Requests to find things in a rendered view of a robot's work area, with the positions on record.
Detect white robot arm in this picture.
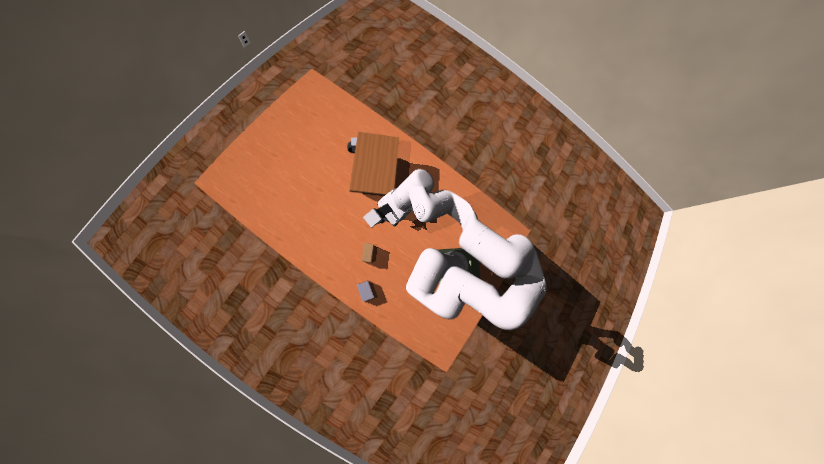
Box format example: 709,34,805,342
392,169,547,330

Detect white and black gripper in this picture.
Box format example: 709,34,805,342
377,188,412,227

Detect wooden dolly with black caster wheels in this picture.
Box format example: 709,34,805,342
347,132,399,196

